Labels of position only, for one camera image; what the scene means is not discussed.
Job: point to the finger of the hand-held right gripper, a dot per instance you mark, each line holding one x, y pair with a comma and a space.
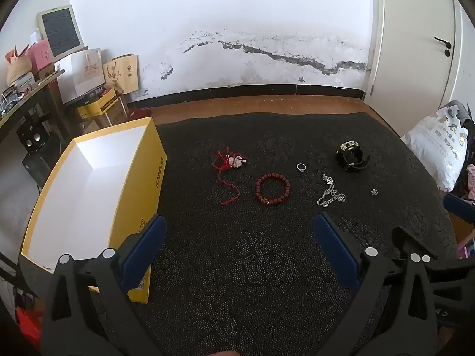
458, 207
408, 241

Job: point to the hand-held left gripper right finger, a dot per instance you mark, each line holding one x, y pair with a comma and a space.
334, 244

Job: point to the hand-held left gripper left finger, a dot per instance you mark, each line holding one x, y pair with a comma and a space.
143, 252

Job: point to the yellow cardboard box white inside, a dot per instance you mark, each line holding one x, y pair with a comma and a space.
74, 200

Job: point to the black wrist watch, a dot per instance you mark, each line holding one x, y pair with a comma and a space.
347, 155

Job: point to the pink cloth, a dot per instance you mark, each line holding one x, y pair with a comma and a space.
471, 181

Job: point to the white printed plastic bag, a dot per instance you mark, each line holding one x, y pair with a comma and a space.
434, 144

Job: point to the black computer tower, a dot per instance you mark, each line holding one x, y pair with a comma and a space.
40, 163

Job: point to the red plastic bag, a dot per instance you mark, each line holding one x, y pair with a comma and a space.
28, 326

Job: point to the brown cardboard box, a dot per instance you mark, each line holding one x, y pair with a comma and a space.
115, 115

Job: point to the yellow and black carton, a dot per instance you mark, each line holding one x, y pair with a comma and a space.
96, 107

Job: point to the black speaker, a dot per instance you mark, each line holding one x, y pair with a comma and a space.
31, 133

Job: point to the black flat box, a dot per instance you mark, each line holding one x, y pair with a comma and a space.
87, 96

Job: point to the white door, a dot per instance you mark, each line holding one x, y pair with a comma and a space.
408, 44

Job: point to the brown paper bag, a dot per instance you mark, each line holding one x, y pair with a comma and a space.
124, 72

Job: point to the white paper bag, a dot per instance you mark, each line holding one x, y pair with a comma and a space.
81, 74

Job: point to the black desk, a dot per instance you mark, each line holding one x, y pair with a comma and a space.
26, 98

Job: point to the pink box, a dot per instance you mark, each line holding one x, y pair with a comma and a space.
39, 53

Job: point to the white framed dark screen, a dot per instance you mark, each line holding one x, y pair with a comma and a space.
61, 31

